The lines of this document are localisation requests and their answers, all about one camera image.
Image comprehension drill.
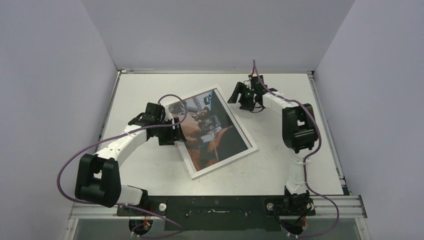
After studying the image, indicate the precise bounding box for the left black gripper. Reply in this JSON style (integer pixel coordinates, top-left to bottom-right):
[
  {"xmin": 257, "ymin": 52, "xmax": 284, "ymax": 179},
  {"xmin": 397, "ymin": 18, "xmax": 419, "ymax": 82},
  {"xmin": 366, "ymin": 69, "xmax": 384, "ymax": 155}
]
[{"xmin": 155, "ymin": 117, "xmax": 186, "ymax": 146}]

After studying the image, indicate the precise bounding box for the printed photo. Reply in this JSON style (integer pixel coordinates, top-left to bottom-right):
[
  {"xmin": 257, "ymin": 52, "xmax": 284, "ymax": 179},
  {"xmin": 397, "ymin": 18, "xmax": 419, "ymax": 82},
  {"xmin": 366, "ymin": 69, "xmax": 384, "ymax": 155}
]
[{"xmin": 170, "ymin": 89, "xmax": 253, "ymax": 173}]

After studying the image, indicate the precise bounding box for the white wooden picture frame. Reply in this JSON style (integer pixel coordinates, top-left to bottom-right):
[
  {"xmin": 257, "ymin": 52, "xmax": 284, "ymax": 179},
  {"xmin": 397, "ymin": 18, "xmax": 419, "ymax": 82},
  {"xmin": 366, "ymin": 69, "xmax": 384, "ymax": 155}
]
[{"xmin": 165, "ymin": 85, "xmax": 260, "ymax": 180}]

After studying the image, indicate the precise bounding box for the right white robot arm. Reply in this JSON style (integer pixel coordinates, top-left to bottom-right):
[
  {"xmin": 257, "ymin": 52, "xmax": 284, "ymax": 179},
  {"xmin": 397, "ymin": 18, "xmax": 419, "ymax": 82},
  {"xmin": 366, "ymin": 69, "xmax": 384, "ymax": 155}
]
[{"xmin": 227, "ymin": 74, "xmax": 319, "ymax": 217}]

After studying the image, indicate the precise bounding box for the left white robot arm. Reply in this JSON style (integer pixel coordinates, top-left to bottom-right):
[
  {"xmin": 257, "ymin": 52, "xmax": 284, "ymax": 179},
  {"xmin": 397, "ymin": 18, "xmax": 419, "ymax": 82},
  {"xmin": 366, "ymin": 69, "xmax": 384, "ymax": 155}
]
[{"xmin": 74, "ymin": 102, "xmax": 187, "ymax": 216}]

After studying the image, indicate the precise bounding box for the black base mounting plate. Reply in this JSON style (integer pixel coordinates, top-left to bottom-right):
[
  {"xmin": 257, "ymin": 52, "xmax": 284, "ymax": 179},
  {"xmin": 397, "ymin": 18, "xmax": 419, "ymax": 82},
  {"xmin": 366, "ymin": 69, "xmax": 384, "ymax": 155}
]
[{"xmin": 116, "ymin": 195, "xmax": 316, "ymax": 233}]

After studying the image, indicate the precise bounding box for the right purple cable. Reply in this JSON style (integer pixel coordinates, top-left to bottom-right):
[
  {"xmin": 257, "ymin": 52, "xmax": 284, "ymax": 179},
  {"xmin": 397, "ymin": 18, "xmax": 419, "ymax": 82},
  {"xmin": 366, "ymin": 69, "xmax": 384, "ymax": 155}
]
[{"xmin": 251, "ymin": 59, "xmax": 340, "ymax": 239}]

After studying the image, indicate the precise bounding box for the aluminium rail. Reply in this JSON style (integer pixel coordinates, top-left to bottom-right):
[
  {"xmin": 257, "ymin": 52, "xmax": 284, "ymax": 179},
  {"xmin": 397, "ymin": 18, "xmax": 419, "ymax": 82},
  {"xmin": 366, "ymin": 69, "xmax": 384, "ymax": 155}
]
[{"xmin": 69, "ymin": 195, "xmax": 368, "ymax": 219}]

